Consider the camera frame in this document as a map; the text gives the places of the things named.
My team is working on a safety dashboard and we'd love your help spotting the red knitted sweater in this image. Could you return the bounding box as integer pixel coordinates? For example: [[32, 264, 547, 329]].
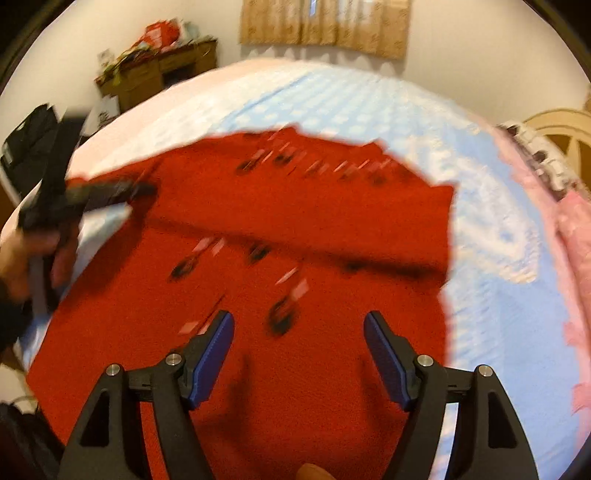
[[27, 128, 454, 479]]

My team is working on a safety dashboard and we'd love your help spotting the left dark sleeve forearm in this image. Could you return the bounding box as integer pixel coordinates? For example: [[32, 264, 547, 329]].
[[0, 283, 33, 353]]

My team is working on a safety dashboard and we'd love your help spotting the person left hand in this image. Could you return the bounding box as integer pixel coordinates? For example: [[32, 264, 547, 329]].
[[1, 220, 80, 304]]

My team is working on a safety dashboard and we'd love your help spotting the black chair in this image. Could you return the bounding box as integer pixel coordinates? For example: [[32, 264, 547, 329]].
[[1, 104, 58, 198]]

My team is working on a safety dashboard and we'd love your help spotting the white paper bag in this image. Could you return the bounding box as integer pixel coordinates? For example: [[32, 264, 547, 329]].
[[82, 95, 120, 137]]

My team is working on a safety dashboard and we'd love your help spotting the blue polka dot bedsheet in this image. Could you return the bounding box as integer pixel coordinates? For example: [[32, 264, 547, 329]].
[[13, 57, 588, 480]]

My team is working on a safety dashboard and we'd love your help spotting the brown wooden desk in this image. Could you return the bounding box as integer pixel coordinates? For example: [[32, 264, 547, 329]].
[[95, 37, 217, 112]]

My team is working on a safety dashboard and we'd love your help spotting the red gift bag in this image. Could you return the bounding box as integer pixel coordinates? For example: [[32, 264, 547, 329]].
[[137, 20, 180, 50]]

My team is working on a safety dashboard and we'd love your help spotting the pink folded quilt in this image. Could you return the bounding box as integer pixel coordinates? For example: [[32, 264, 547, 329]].
[[557, 191, 590, 410]]

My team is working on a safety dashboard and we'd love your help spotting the patterned grey white pillow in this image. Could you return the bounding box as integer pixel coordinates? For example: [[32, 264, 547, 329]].
[[498, 121, 590, 201]]

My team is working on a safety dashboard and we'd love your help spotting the cream round headboard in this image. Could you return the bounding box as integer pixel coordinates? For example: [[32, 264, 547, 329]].
[[525, 108, 591, 187]]

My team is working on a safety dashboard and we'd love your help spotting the beige curtain far window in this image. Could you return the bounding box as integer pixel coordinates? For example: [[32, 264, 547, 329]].
[[239, 0, 411, 60]]

